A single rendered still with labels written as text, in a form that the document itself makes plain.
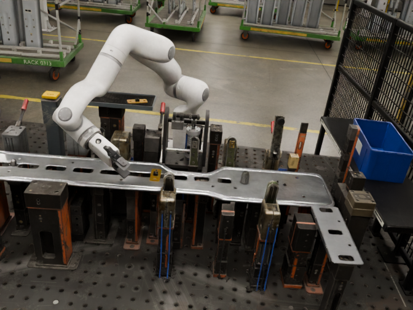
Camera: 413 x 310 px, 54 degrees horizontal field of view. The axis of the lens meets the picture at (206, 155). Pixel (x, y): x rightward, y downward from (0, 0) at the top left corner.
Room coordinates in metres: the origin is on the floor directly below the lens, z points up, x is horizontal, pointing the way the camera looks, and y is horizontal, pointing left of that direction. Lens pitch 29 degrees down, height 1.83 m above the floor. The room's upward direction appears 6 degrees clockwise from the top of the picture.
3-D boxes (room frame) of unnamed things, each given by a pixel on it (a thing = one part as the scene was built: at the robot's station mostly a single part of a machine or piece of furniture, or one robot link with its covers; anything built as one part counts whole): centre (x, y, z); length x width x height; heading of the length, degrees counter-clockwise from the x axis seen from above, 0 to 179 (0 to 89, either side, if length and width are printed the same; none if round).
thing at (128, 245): (1.30, 0.26, 0.84); 0.17 x 0.06 x 0.29; 3
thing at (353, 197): (1.21, -0.56, 0.88); 0.08 x 0.08 x 0.36; 3
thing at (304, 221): (1.14, -0.36, 0.84); 0.11 x 0.10 x 0.28; 3
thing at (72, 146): (1.45, 0.52, 0.90); 0.13 x 0.10 x 0.41; 3
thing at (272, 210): (1.12, -0.23, 0.87); 0.12 x 0.09 x 0.35; 3
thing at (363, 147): (1.52, -0.71, 1.10); 0.30 x 0.17 x 0.13; 177
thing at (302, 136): (1.48, -0.37, 0.95); 0.03 x 0.01 x 0.50; 93
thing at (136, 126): (1.51, 0.29, 0.90); 0.05 x 0.05 x 0.40; 3
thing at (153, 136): (1.50, 0.23, 0.89); 0.13 x 0.11 x 0.38; 3
